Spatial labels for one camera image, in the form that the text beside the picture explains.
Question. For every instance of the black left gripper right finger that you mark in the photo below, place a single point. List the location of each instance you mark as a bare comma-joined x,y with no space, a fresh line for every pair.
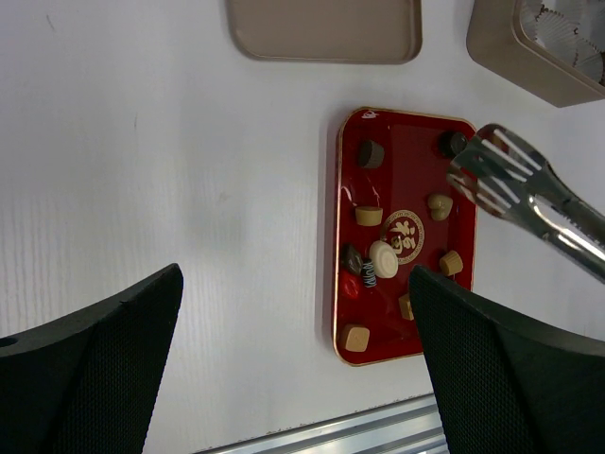
503,381

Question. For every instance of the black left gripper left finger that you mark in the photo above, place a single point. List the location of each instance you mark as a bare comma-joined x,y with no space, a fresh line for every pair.
87,382

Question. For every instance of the beige heart chocolate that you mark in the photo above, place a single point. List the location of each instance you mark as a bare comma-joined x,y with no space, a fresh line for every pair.
440,206

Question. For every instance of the metal serving tongs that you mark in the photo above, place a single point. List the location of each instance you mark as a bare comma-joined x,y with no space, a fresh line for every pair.
508,178

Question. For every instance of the tan round chocolate cup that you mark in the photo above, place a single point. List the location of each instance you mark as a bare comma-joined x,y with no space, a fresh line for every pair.
368,216

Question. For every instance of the dark round chocolate cup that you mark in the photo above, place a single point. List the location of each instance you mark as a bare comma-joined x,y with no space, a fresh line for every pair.
370,154

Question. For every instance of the tan square chocolate lower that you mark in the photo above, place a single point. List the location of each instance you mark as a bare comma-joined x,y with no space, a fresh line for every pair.
405,307

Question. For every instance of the tan square chocolate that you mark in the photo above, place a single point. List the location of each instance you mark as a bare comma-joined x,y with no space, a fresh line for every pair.
354,338
405,307

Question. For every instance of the tan chocolate cup right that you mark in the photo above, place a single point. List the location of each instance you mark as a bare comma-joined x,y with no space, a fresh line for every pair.
451,263

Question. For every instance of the white round chocolate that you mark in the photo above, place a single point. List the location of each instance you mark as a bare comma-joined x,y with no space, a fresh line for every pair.
384,259

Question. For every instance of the black white striped chocolate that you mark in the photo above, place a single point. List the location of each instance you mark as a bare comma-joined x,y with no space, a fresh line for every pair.
368,274

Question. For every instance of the red wrapped chocolate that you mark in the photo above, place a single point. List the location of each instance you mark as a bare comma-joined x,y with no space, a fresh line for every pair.
349,285

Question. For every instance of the dark oval chocolate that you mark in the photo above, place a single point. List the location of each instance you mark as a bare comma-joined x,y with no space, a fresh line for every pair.
351,259

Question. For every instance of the dark round ridged chocolate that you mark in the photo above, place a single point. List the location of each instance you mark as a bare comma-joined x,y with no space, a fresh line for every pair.
452,143

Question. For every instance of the red rectangular tray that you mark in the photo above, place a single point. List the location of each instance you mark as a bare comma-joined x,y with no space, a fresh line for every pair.
412,170

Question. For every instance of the beige tin box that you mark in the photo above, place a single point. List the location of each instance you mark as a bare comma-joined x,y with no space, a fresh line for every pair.
496,41

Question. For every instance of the beige tin lid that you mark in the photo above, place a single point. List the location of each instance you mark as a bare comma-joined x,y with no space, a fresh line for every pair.
359,32

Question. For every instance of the aluminium frame rail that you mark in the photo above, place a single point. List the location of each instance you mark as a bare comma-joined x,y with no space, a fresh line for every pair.
411,426

